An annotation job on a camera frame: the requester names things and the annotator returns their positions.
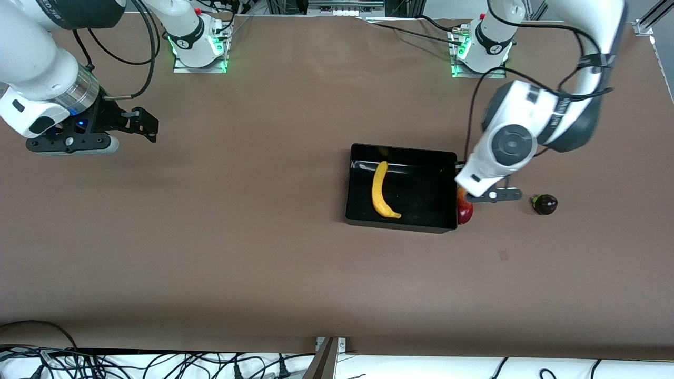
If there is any black plastic box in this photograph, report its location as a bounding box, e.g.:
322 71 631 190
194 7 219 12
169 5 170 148
345 143 459 234

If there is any black cable on table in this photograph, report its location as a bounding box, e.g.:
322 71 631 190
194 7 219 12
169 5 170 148
363 17 460 47
415 14 466 33

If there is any dark grey beam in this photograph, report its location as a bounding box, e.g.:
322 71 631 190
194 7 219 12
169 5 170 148
303 337 338 379

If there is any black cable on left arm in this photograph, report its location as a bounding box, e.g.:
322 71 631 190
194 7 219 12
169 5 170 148
463 0 614 162

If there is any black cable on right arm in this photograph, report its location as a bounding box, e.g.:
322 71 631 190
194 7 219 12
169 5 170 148
71 0 160 101

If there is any dark purple mangosteen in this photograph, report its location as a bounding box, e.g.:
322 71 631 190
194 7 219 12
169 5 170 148
531 194 559 215

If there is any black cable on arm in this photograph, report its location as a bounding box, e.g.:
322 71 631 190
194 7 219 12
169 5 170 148
463 0 614 162
71 0 160 101

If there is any black looped cable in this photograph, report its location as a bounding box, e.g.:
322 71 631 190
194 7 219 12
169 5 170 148
0 320 80 351

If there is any red yellow mango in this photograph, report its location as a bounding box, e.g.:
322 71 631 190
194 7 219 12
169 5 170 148
457 188 474 225

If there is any small metal bracket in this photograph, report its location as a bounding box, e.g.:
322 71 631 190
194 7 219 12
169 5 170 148
315 337 347 353

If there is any yellow banana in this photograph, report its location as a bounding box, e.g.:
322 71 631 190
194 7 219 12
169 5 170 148
371 161 402 220

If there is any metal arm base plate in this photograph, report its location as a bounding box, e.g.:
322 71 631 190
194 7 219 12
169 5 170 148
449 24 509 79
173 21 230 74

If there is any metal frame structure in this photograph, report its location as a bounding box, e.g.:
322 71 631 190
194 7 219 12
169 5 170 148
266 0 422 17

